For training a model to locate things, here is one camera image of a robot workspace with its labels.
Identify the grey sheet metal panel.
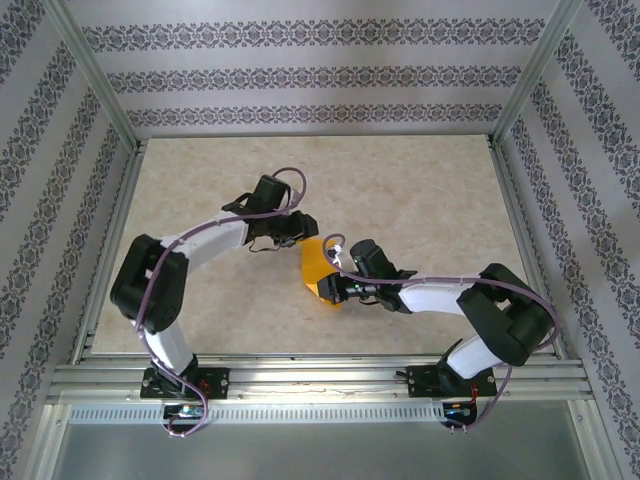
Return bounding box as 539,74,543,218
49,419,591,480

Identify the small electronics board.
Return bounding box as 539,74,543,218
162,403,207,421
443,401,479,422

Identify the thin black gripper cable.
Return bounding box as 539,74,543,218
247,236,282,255

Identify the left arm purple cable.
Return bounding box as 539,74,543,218
134,166,308,441

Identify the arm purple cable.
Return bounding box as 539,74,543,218
322,233,559,435
134,166,308,441

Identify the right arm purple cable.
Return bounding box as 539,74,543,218
322,233,559,435

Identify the long aluminium mounting rail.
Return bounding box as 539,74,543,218
49,352,599,402

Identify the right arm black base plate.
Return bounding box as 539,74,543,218
407,363,497,400

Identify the slotted grey cable duct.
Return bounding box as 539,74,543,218
67,402,449,425

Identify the aluminium table side rail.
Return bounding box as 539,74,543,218
487,138,569,360
69,139,149,364

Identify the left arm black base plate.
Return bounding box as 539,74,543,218
141,367,230,400

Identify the aluminium frame post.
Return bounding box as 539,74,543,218
42,0,146,151
489,0,591,149

